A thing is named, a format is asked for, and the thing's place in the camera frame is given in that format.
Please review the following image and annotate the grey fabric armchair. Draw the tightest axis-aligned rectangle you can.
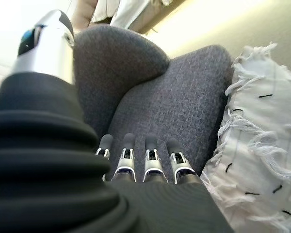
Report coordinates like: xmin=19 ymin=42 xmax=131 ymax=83
xmin=72 ymin=25 xmax=235 ymax=183

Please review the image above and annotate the white fringed cushion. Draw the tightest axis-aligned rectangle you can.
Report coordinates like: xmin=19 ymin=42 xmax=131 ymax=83
xmin=200 ymin=42 xmax=291 ymax=233

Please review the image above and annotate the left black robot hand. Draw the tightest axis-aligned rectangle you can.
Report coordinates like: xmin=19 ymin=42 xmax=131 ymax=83
xmin=0 ymin=9 xmax=235 ymax=233

